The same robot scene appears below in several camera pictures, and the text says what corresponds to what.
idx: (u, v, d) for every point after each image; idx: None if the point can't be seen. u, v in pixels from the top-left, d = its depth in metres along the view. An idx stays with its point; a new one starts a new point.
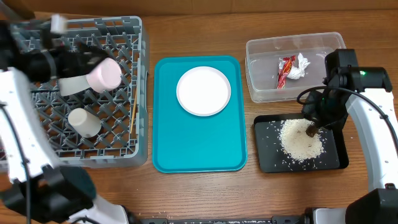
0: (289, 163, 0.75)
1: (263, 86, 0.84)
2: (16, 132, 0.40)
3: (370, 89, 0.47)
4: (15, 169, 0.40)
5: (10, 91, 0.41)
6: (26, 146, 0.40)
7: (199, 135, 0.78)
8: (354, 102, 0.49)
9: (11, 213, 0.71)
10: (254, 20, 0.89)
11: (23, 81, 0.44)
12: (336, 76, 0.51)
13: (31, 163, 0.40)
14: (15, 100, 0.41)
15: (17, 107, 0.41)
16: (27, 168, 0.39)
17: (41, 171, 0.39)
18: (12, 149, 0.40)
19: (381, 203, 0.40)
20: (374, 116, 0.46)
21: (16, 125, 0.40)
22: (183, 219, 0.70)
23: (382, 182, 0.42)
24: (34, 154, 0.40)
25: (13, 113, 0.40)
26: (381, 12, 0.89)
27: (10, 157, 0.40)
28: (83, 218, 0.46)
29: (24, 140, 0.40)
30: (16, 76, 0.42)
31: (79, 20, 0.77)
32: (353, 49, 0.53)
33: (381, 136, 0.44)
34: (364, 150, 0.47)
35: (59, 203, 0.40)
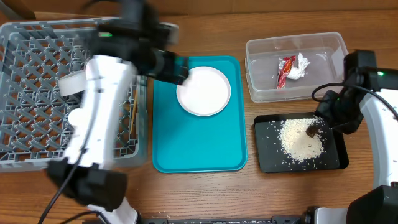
0: (289, 163, 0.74)
1: (263, 86, 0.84)
2: (95, 118, 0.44)
3: (386, 91, 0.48)
4: (75, 146, 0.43)
5: (114, 83, 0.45)
6: (92, 138, 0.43)
7: (199, 134, 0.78)
8: (367, 102, 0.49)
9: (10, 213, 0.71)
10: (254, 20, 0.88)
11: (129, 78, 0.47)
12: (354, 74, 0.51)
13: (87, 153, 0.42)
14: (112, 91, 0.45)
15: (110, 99, 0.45)
16: (82, 155, 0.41)
17: (91, 165, 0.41)
18: (81, 130, 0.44)
19: (385, 200, 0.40)
20: (387, 116, 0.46)
21: (99, 114, 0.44)
22: (183, 219, 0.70)
23: (387, 180, 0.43)
24: (95, 147, 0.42)
25: (104, 102, 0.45)
26: (381, 12, 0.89)
27: (77, 136, 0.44)
28: (98, 213, 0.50)
29: (96, 130, 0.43)
30: (125, 72, 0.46)
31: (79, 20, 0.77)
32: (372, 50, 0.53)
33: (392, 136, 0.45)
34: (372, 149, 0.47)
35: (85, 196, 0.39)
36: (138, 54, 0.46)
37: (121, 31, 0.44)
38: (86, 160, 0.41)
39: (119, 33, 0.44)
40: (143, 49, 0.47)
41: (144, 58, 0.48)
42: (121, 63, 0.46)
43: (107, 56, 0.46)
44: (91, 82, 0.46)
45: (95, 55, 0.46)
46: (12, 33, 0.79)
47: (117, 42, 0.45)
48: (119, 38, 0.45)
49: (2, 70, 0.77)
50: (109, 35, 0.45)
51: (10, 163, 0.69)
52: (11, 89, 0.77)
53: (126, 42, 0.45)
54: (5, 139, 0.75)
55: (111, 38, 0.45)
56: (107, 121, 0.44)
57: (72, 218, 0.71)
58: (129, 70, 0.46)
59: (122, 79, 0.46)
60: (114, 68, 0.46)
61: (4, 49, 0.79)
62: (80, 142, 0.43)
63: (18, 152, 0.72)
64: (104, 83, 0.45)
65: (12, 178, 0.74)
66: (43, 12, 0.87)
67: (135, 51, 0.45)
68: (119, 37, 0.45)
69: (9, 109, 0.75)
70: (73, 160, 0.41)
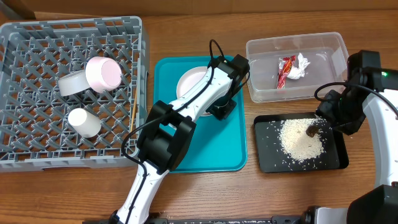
0: (289, 163, 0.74)
1: (263, 87, 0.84)
2: (199, 96, 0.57)
3: (388, 91, 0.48)
4: (178, 101, 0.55)
5: (219, 83, 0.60)
6: (193, 103, 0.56)
7: (198, 134, 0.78)
8: (370, 102, 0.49)
9: (10, 213, 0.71)
10: (254, 20, 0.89)
11: (220, 94, 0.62)
12: (357, 75, 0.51)
13: (186, 109, 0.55)
14: (216, 88, 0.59)
15: (211, 89, 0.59)
16: (182, 108, 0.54)
17: (185, 116, 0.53)
18: (188, 97, 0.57)
19: (385, 199, 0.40)
20: (390, 116, 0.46)
21: (202, 96, 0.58)
22: (183, 219, 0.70)
23: (388, 180, 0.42)
24: (193, 110, 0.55)
25: (208, 92, 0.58)
26: (381, 12, 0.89)
27: (182, 98, 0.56)
28: (145, 173, 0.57)
29: (198, 101, 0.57)
30: (223, 86, 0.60)
31: (79, 20, 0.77)
32: (377, 51, 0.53)
33: (394, 136, 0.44)
34: (375, 149, 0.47)
35: (158, 145, 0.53)
36: (234, 84, 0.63)
37: (236, 65, 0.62)
38: (182, 113, 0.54)
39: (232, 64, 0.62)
40: (235, 83, 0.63)
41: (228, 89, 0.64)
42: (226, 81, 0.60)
43: (222, 68, 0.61)
44: (204, 78, 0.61)
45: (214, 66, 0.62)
46: (12, 33, 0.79)
47: (226, 68, 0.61)
48: (232, 66, 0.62)
49: (2, 70, 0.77)
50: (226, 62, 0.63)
51: (10, 163, 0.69)
52: (11, 88, 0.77)
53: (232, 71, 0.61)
54: (5, 139, 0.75)
55: (225, 63, 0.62)
56: (204, 98, 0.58)
57: (72, 218, 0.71)
58: (227, 85, 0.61)
59: (223, 86, 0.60)
60: (222, 75, 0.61)
61: (4, 49, 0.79)
62: (181, 100, 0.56)
63: (18, 152, 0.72)
64: (214, 81, 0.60)
65: (12, 178, 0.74)
66: (44, 12, 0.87)
67: (235, 79, 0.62)
68: (231, 67, 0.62)
69: (9, 109, 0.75)
70: (175, 107, 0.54)
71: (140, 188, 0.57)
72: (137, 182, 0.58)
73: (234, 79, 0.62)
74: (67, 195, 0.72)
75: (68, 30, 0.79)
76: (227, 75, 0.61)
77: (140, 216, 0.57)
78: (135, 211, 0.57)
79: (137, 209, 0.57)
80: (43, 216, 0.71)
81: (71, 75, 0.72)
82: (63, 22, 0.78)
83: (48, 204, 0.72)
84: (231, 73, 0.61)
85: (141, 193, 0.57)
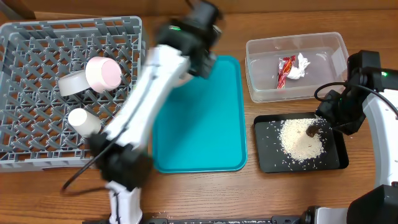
0: (289, 163, 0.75)
1: (263, 87, 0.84)
2: (142, 101, 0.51)
3: (388, 91, 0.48)
4: (116, 124, 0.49)
5: (168, 73, 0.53)
6: (137, 119, 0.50)
7: (198, 134, 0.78)
8: (370, 102, 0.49)
9: (10, 213, 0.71)
10: (254, 20, 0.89)
11: (176, 74, 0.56)
12: (357, 75, 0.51)
13: (126, 132, 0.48)
14: (165, 81, 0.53)
15: (160, 88, 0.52)
16: (121, 133, 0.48)
17: (126, 144, 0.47)
18: (130, 110, 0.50)
19: (385, 199, 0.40)
20: (390, 116, 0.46)
21: (147, 98, 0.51)
22: (183, 219, 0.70)
23: (388, 180, 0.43)
24: (138, 128, 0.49)
25: (153, 89, 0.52)
26: (381, 12, 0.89)
27: (119, 115, 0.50)
28: (115, 192, 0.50)
29: (142, 111, 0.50)
30: (178, 65, 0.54)
31: (79, 20, 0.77)
32: (377, 51, 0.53)
33: (394, 136, 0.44)
34: (374, 149, 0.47)
35: (120, 167, 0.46)
36: (194, 51, 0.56)
37: (188, 30, 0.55)
38: (123, 138, 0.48)
39: (184, 30, 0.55)
40: (196, 51, 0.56)
41: (194, 59, 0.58)
42: (176, 56, 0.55)
43: (168, 48, 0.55)
44: (148, 67, 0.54)
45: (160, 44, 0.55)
46: (12, 33, 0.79)
47: (179, 35, 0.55)
48: (185, 33, 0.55)
49: (2, 70, 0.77)
50: (177, 28, 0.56)
51: (10, 163, 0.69)
52: (11, 88, 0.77)
53: (189, 37, 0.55)
54: (5, 139, 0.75)
55: (175, 32, 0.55)
56: (151, 103, 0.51)
57: (72, 218, 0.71)
58: (181, 65, 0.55)
59: (175, 72, 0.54)
60: (170, 62, 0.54)
61: (4, 48, 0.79)
62: (122, 119, 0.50)
63: (18, 152, 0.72)
64: (160, 73, 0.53)
65: (12, 178, 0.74)
66: (44, 12, 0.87)
67: (193, 47, 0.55)
68: (185, 33, 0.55)
69: (9, 109, 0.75)
70: (112, 134, 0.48)
71: (117, 201, 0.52)
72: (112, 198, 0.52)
73: (192, 45, 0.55)
74: (67, 195, 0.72)
75: (68, 29, 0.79)
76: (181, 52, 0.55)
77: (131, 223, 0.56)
78: (124, 218, 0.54)
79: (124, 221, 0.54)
80: (43, 216, 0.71)
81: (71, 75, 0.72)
82: (63, 22, 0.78)
83: (47, 204, 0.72)
84: (188, 41, 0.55)
85: (120, 208, 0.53)
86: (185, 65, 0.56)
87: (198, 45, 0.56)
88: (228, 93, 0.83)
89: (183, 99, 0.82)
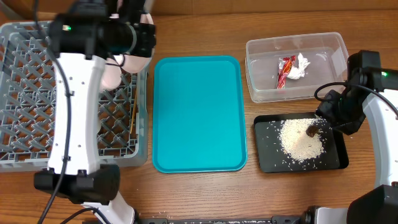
0: (289, 163, 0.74)
1: (263, 86, 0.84)
2: (71, 124, 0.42)
3: (388, 91, 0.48)
4: (55, 160, 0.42)
5: (84, 82, 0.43)
6: (73, 144, 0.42)
7: (197, 135, 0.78)
8: (370, 102, 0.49)
9: (10, 213, 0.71)
10: (254, 20, 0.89)
11: (99, 75, 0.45)
12: (357, 75, 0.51)
13: (71, 161, 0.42)
14: (84, 93, 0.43)
15: (83, 99, 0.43)
16: (65, 165, 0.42)
17: (76, 174, 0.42)
18: (61, 140, 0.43)
19: (385, 200, 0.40)
20: (390, 116, 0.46)
21: (73, 119, 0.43)
22: (183, 219, 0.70)
23: (388, 180, 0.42)
24: (78, 154, 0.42)
25: (76, 108, 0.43)
26: (381, 12, 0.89)
27: (56, 145, 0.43)
28: (94, 209, 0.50)
29: (76, 134, 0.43)
30: (95, 61, 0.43)
31: None
32: (377, 51, 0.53)
33: (394, 136, 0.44)
34: (374, 149, 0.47)
35: (87, 193, 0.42)
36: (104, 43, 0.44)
37: (83, 20, 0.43)
38: (70, 169, 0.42)
39: (79, 24, 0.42)
40: (109, 37, 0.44)
41: (110, 43, 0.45)
42: (85, 58, 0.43)
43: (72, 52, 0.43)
44: (61, 85, 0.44)
45: (59, 52, 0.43)
46: (12, 34, 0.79)
47: (79, 32, 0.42)
48: (79, 27, 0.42)
49: (2, 70, 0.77)
50: (69, 28, 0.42)
51: (10, 163, 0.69)
52: (11, 89, 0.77)
53: (90, 29, 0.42)
54: (5, 139, 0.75)
55: (69, 33, 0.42)
56: (81, 119, 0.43)
57: (72, 218, 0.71)
58: (98, 60, 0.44)
59: (91, 81, 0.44)
60: (81, 68, 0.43)
61: (4, 49, 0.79)
62: (60, 151, 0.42)
63: (18, 152, 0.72)
64: (75, 84, 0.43)
65: (12, 178, 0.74)
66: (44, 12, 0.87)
67: (97, 39, 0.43)
68: (80, 27, 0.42)
69: (9, 109, 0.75)
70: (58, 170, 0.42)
71: (102, 216, 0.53)
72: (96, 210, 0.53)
73: (102, 37, 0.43)
74: None
75: None
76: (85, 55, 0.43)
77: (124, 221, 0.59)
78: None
79: None
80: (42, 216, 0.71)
81: None
82: None
83: (47, 204, 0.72)
84: (96, 31, 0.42)
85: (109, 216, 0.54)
86: (102, 57, 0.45)
87: (106, 30, 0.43)
88: (227, 93, 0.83)
89: (182, 100, 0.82)
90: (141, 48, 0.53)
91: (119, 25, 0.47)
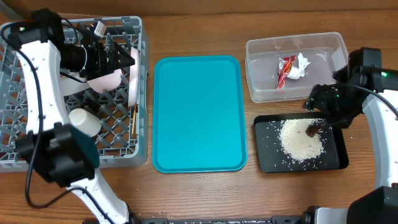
0: (289, 163, 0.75)
1: (263, 87, 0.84)
2: (40, 90, 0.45)
3: (388, 91, 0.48)
4: (30, 124, 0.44)
5: (44, 58, 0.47)
6: (45, 102, 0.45)
7: (197, 134, 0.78)
8: (370, 102, 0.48)
9: (10, 213, 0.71)
10: (254, 20, 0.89)
11: (56, 56, 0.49)
12: (357, 74, 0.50)
13: (46, 119, 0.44)
14: (46, 65, 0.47)
15: (47, 70, 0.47)
16: (42, 122, 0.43)
17: (53, 127, 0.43)
18: (34, 105, 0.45)
19: (385, 201, 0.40)
20: (389, 116, 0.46)
21: (41, 88, 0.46)
22: (183, 219, 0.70)
23: (388, 182, 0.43)
24: (50, 111, 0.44)
25: (41, 78, 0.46)
26: (381, 12, 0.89)
27: (30, 112, 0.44)
28: (83, 189, 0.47)
29: (46, 96, 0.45)
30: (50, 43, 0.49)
31: (79, 20, 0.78)
32: (377, 50, 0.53)
33: (393, 137, 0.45)
34: (374, 150, 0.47)
35: (69, 146, 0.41)
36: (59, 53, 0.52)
37: (35, 24, 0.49)
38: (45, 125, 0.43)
39: (33, 25, 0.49)
40: (58, 34, 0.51)
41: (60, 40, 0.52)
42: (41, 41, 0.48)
43: (29, 42, 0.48)
44: (26, 66, 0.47)
45: (20, 46, 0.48)
46: None
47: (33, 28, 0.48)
48: (33, 29, 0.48)
49: (2, 70, 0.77)
50: (24, 29, 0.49)
51: (10, 163, 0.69)
52: (11, 88, 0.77)
53: (39, 33, 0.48)
54: (5, 139, 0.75)
55: (25, 32, 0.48)
56: (47, 80, 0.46)
57: (73, 218, 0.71)
58: (53, 46, 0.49)
59: (50, 55, 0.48)
60: (40, 49, 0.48)
61: (4, 48, 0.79)
62: (33, 120, 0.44)
63: (18, 152, 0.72)
64: (36, 60, 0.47)
65: (12, 178, 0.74)
66: None
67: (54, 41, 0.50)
68: (32, 29, 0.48)
69: (9, 109, 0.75)
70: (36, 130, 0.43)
71: (94, 200, 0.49)
72: (83, 196, 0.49)
73: (53, 35, 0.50)
74: (68, 195, 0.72)
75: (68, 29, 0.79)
76: (40, 41, 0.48)
77: (118, 212, 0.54)
78: (112, 213, 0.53)
79: (111, 211, 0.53)
80: (43, 216, 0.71)
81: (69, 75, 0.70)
82: None
83: (48, 204, 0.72)
84: (45, 29, 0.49)
85: (98, 200, 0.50)
86: (57, 45, 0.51)
87: (56, 29, 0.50)
88: (227, 93, 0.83)
89: (181, 99, 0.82)
90: (96, 62, 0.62)
91: (73, 50, 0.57)
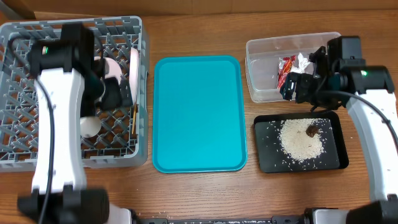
0: (289, 163, 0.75)
1: (263, 87, 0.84)
2: (54, 139, 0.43)
3: (371, 91, 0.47)
4: (39, 178, 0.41)
5: (64, 96, 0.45)
6: (58, 155, 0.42)
7: (197, 134, 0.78)
8: (354, 105, 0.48)
9: (10, 213, 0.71)
10: (254, 20, 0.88)
11: (79, 86, 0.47)
12: (337, 75, 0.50)
13: (56, 176, 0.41)
14: (66, 107, 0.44)
15: (64, 113, 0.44)
16: (50, 180, 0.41)
17: (62, 188, 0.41)
18: (45, 155, 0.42)
19: (384, 215, 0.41)
20: (376, 119, 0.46)
21: (56, 134, 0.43)
22: (183, 219, 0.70)
23: (384, 193, 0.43)
24: (61, 167, 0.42)
25: (58, 118, 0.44)
26: (381, 12, 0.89)
27: (40, 163, 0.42)
28: None
29: (60, 146, 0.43)
30: (73, 74, 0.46)
31: (79, 20, 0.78)
32: (357, 37, 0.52)
33: (382, 142, 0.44)
34: (365, 158, 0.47)
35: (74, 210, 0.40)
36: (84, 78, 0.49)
37: (60, 45, 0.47)
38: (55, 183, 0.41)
39: (60, 45, 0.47)
40: (84, 56, 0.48)
41: (86, 63, 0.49)
42: (64, 71, 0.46)
43: (50, 70, 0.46)
44: (42, 101, 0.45)
45: (39, 71, 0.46)
46: (12, 33, 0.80)
47: (57, 52, 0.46)
48: (56, 51, 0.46)
49: (2, 70, 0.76)
50: (46, 51, 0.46)
51: (10, 163, 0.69)
52: (11, 88, 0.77)
53: (65, 55, 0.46)
54: (5, 139, 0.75)
55: (47, 53, 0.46)
56: (65, 125, 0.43)
57: None
58: (77, 74, 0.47)
59: (71, 93, 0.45)
60: (62, 82, 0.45)
61: (4, 48, 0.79)
62: (42, 174, 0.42)
63: (18, 152, 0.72)
64: (55, 98, 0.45)
65: (12, 178, 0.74)
66: (43, 12, 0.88)
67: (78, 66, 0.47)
68: (57, 51, 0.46)
69: (9, 109, 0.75)
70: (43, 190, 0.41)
71: None
72: None
73: (78, 57, 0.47)
74: None
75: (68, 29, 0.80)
76: (64, 70, 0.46)
77: None
78: None
79: None
80: None
81: None
82: (63, 22, 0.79)
83: None
84: (71, 51, 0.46)
85: None
86: (82, 71, 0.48)
87: (81, 50, 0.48)
88: (228, 93, 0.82)
89: (181, 99, 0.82)
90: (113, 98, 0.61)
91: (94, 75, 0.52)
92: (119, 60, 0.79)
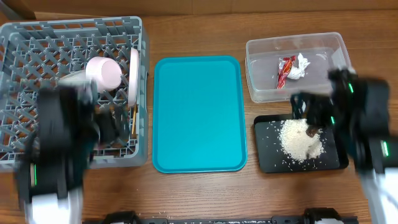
0: (289, 163, 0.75)
1: (263, 87, 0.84)
2: None
3: (393, 173, 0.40)
4: None
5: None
6: None
7: (197, 135, 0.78)
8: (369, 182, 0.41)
9: (10, 213, 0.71)
10: (254, 20, 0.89)
11: (78, 206, 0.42)
12: (354, 139, 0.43)
13: None
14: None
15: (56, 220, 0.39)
16: None
17: None
18: None
19: None
20: (391, 206, 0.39)
21: None
22: (183, 219, 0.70)
23: None
24: None
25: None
26: (381, 12, 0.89)
27: None
28: None
29: None
30: (70, 204, 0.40)
31: (79, 20, 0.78)
32: (385, 83, 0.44)
33: None
34: (372, 216, 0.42)
35: None
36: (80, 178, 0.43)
37: (48, 161, 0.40)
38: None
39: (48, 159, 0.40)
40: (78, 168, 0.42)
41: (80, 168, 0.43)
42: (59, 203, 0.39)
43: (40, 199, 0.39)
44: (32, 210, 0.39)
45: (30, 203, 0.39)
46: (12, 33, 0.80)
47: (49, 171, 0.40)
48: (43, 178, 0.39)
49: (2, 71, 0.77)
50: (35, 181, 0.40)
51: (10, 163, 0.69)
52: (11, 89, 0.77)
53: (56, 182, 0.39)
54: (5, 139, 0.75)
55: (36, 186, 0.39)
56: None
57: None
58: (73, 197, 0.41)
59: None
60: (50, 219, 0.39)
61: (4, 48, 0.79)
62: None
63: (18, 152, 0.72)
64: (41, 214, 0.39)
65: (12, 178, 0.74)
66: (44, 12, 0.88)
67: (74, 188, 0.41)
68: (46, 175, 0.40)
69: (9, 109, 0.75)
70: None
71: None
72: None
73: (73, 173, 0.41)
74: None
75: (68, 29, 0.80)
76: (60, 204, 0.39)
77: None
78: None
79: None
80: None
81: (71, 75, 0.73)
82: (63, 22, 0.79)
83: None
84: (61, 192, 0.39)
85: None
86: (78, 185, 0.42)
87: (73, 160, 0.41)
88: (229, 94, 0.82)
89: (181, 99, 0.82)
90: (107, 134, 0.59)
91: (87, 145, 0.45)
92: (119, 60, 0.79)
